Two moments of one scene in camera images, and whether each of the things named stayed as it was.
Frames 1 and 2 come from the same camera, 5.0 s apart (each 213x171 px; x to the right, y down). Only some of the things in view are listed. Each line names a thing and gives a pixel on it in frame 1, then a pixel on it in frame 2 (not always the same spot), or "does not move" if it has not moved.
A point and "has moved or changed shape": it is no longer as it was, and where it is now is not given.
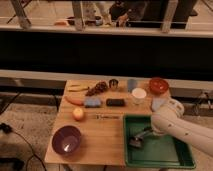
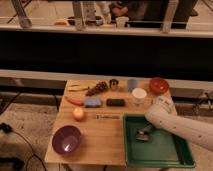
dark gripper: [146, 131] does not move
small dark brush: [136, 141] has moved or changed shape
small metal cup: [113, 83] does not move
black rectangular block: [115, 102] does not move
